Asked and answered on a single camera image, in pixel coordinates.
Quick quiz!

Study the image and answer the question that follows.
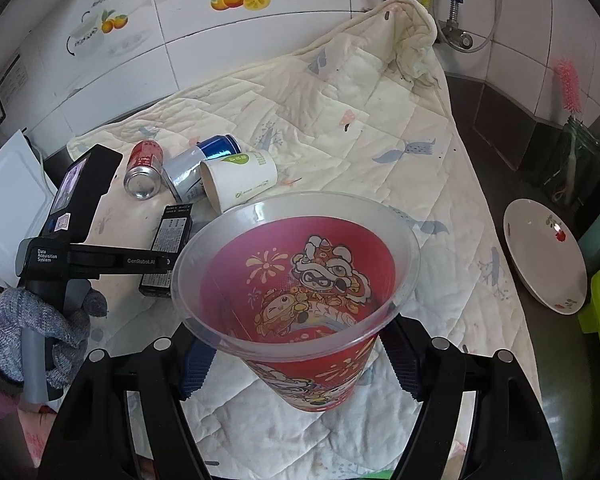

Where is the thin grey hose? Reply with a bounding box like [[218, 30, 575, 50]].
[[472, 0, 503, 53]]

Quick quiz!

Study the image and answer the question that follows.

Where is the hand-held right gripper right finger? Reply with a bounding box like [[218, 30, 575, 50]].
[[377, 312, 563, 480]]

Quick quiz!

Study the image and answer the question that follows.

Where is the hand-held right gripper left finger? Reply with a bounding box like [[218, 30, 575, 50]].
[[40, 322, 218, 480]]

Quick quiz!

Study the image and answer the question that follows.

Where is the white plate with red flower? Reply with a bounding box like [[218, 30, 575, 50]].
[[503, 199, 588, 316]]

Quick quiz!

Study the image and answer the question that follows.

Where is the blue silver can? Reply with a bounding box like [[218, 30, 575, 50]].
[[162, 134, 242, 205]]

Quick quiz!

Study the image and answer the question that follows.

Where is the metal valve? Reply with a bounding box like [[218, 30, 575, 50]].
[[437, 17, 478, 51]]

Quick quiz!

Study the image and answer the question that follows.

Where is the person's left hand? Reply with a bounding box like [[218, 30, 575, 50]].
[[0, 287, 108, 396]]

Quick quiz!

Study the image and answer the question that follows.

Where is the white paper cup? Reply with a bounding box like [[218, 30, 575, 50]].
[[200, 149, 278, 213]]

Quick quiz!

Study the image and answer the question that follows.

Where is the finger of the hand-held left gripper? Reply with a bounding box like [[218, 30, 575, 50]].
[[67, 144, 124, 247], [50, 157, 91, 238]]

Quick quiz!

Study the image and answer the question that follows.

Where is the printed quilted blanket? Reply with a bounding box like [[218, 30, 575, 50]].
[[67, 0, 531, 480]]

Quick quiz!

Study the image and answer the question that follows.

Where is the black box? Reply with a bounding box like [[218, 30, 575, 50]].
[[139, 203, 193, 298]]

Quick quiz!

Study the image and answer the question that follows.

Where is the pink bottle brush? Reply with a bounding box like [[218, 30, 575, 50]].
[[555, 57, 583, 121]]

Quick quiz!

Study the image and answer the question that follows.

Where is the red soda can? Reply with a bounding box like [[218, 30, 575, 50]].
[[124, 140, 165, 201]]

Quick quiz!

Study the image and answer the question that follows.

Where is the red printed plastic cup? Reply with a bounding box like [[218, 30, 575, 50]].
[[171, 191, 422, 413]]

